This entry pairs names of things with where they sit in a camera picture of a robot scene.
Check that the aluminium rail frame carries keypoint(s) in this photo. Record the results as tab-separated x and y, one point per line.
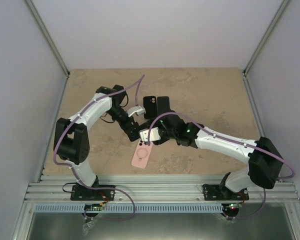
175	188

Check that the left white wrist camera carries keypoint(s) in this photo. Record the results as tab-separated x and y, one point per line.
138	110

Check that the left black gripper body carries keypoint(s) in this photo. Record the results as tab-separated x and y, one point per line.
123	124

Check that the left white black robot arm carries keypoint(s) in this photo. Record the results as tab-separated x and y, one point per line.
71	145

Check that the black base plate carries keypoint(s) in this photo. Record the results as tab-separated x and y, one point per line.
213	192
80	193

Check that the right circuit board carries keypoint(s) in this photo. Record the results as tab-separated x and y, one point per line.
233	206

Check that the black phone case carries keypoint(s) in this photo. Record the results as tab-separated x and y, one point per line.
150	105

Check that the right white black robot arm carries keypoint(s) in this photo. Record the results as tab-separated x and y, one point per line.
262	159

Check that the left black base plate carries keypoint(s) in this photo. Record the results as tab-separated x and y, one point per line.
80	193

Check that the black phone with blue edge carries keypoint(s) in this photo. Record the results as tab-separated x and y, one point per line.
163	105

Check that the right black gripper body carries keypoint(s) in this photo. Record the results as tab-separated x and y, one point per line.
170	134

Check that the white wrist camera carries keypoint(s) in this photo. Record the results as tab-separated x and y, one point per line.
152	135
138	110

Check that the circuit board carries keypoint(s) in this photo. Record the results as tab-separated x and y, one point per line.
233	206
95	207

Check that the pink phone case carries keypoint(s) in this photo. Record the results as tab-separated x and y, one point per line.
141	155

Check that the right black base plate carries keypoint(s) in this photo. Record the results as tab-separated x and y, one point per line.
213	192

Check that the clear plastic bag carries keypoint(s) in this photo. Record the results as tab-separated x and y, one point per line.
87	226

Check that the corner aluminium post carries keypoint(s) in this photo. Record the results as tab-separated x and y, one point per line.
46	35
267	34

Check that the left circuit board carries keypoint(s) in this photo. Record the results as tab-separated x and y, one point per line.
95	207

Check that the left corner aluminium post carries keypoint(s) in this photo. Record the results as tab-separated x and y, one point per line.
46	35

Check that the grey slotted cable duct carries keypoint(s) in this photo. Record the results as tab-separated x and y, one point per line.
120	208

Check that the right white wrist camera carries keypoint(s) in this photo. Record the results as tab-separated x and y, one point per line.
152	135

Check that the right corner aluminium post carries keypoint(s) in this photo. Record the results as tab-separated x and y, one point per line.
267	34

